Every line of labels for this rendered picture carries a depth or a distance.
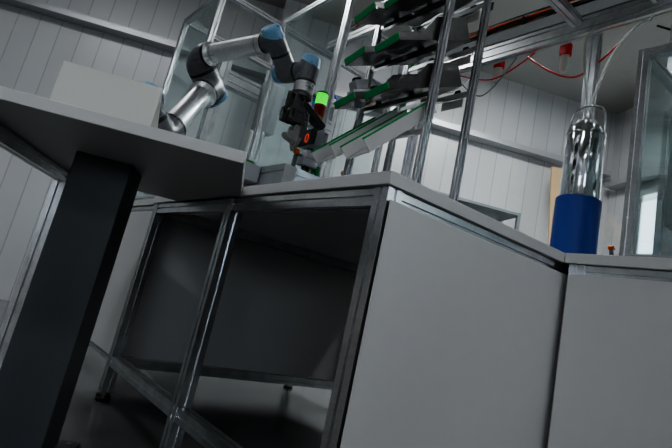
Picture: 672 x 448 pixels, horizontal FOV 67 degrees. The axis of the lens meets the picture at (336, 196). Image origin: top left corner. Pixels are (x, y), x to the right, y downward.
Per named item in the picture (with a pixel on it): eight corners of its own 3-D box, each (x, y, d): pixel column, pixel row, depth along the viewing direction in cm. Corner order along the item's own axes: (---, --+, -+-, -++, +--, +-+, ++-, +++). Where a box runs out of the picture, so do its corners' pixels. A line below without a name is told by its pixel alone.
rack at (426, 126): (410, 209, 139) (458, -40, 156) (329, 211, 167) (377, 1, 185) (457, 230, 151) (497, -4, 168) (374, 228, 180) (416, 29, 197)
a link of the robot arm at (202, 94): (127, 129, 171) (195, 66, 214) (149, 165, 179) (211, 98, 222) (156, 122, 167) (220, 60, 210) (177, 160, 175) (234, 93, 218)
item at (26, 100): (-85, 76, 106) (-79, 64, 107) (57, 171, 193) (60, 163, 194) (243, 163, 117) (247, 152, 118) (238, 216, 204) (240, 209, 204)
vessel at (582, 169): (589, 193, 176) (600, 94, 184) (550, 194, 187) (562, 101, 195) (607, 205, 184) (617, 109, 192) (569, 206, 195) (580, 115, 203)
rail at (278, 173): (278, 193, 157) (286, 160, 159) (173, 201, 227) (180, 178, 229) (292, 198, 160) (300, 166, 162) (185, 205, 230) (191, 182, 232)
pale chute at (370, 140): (370, 152, 139) (362, 137, 138) (346, 159, 151) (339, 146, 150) (438, 112, 152) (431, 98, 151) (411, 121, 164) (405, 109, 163)
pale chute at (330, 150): (336, 157, 151) (329, 144, 150) (316, 164, 162) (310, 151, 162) (402, 120, 164) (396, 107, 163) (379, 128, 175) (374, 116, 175)
